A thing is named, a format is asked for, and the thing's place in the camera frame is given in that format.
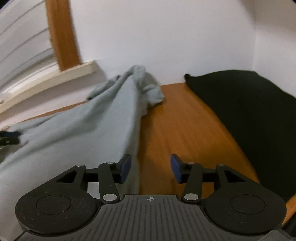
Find wooden window frame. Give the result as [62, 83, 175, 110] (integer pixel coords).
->
[45, 0, 83, 72]

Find beige windowsill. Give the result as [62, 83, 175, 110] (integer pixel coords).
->
[0, 60, 105, 115]

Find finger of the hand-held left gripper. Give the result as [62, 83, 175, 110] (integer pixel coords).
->
[0, 137, 19, 146]
[0, 131, 21, 138]

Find grey window blinds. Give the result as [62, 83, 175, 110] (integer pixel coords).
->
[0, 0, 58, 94]

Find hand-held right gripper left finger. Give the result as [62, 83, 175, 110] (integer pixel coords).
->
[55, 153, 130, 205]

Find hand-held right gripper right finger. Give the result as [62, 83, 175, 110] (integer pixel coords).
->
[170, 153, 248, 205]

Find black folded garment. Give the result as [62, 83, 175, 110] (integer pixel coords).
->
[184, 70, 296, 205]

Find grey sweatshirt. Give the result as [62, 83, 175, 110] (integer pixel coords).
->
[0, 65, 166, 234]

